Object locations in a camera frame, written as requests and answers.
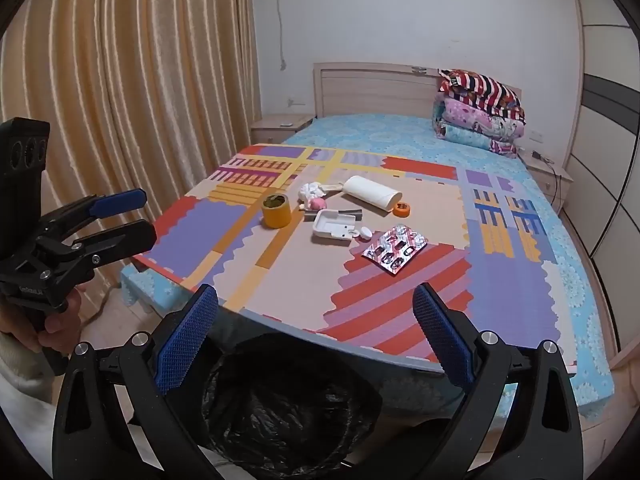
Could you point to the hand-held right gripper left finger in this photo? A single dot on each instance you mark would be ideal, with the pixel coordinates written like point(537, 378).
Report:
point(185, 340)

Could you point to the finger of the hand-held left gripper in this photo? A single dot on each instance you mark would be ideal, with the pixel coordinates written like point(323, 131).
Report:
point(127, 240)
point(120, 201)

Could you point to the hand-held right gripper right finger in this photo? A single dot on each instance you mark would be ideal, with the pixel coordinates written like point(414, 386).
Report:
point(442, 340)

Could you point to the printed red packet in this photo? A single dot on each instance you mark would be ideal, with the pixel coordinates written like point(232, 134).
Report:
point(395, 250)

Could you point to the black trash bag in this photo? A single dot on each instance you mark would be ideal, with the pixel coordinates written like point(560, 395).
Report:
point(290, 410)

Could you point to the orange round cap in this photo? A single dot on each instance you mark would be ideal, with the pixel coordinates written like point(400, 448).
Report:
point(401, 210)

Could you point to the yellow tape roll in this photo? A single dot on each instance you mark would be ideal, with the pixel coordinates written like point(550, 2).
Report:
point(277, 212)

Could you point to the white plastic tray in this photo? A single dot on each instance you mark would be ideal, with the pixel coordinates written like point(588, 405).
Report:
point(332, 230)

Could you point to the person's left hand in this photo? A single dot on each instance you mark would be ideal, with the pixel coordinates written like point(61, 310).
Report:
point(62, 327)

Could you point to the beige striped curtain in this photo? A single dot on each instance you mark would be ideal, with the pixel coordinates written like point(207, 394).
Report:
point(125, 85)

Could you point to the small white cap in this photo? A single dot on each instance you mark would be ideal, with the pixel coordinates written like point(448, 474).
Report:
point(365, 233)

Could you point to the colourful printed mat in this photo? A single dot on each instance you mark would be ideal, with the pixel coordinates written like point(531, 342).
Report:
point(300, 265)

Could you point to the white paper roll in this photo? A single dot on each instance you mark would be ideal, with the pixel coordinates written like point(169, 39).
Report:
point(370, 192)

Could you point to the light wooden nightstand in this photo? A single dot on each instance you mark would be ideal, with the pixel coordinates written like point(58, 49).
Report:
point(550, 182)
point(275, 129)

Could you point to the bed with blue floral sheet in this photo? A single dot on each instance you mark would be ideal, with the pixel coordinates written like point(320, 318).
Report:
point(380, 130)

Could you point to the pink folded blanket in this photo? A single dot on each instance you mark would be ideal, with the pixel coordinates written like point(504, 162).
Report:
point(470, 122)

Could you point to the wardrobe with dark stripes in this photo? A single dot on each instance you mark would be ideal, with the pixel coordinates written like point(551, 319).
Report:
point(610, 160)

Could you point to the striped folded blanket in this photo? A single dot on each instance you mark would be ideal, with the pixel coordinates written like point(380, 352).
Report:
point(480, 87)

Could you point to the light wooden headboard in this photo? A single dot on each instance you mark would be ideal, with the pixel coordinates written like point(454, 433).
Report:
point(375, 90)

